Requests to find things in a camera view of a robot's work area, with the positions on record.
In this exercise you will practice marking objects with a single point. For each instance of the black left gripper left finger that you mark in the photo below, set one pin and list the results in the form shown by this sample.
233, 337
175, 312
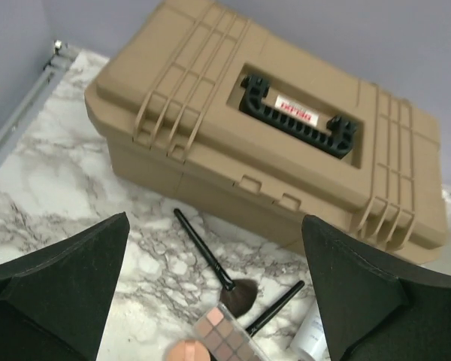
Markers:
54, 302

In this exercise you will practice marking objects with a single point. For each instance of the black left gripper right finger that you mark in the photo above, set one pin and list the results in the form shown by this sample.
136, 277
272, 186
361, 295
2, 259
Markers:
375, 306

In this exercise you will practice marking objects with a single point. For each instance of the thin black makeup brush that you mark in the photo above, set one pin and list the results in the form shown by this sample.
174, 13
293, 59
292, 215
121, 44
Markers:
274, 309

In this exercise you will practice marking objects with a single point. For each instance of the black fluffy powder brush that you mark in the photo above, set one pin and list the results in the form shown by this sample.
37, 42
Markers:
238, 295

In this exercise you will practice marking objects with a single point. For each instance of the white cosmetic tube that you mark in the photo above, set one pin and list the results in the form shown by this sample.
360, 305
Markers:
309, 342

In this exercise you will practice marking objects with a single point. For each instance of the neutral eyeshadow palette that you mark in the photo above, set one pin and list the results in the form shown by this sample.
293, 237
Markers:
223, 336

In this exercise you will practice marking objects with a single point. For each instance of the tan plastic tool case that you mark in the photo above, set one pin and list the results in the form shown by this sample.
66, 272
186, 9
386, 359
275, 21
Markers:
168, 106

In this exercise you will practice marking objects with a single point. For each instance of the black case carry handle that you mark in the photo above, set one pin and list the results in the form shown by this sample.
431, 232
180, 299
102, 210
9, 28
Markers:
295, 120

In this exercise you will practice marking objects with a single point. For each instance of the aluminium table edge rail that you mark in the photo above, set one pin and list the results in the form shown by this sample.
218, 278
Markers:
24, 113

